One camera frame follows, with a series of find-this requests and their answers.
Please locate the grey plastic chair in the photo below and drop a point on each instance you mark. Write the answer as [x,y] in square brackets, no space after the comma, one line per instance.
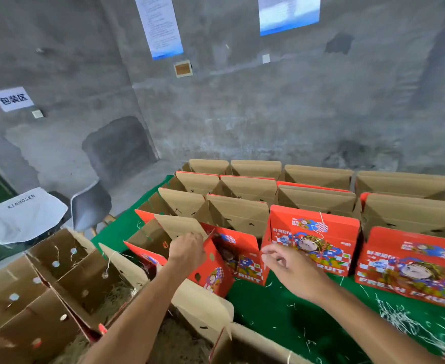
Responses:
[92,204]

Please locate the person's right forearm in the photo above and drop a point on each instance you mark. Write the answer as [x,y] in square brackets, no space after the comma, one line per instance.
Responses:
[378,326]

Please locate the white wall sign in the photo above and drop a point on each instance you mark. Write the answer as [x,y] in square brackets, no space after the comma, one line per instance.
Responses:
[12,99]

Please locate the yellow framed wall plate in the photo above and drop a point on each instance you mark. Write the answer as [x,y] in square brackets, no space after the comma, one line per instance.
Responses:
[183,69]

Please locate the person's left hand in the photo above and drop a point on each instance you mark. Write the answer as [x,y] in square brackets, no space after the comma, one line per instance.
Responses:
[186,250]

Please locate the white and blue wall poster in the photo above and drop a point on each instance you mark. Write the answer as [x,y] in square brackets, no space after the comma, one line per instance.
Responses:
[289,12]
[159,25]

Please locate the white plastic chair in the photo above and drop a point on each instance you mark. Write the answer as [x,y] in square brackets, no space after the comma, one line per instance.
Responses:
[25,212]

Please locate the person's left forearm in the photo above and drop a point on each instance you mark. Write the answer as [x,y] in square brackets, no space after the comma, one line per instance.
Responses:
[139,318]

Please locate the group of red fruit boxes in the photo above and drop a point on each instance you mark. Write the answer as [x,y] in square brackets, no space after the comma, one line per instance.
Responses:
[321,208]

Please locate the person's right hand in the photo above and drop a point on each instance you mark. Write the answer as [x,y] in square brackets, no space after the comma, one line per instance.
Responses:
[292,270]

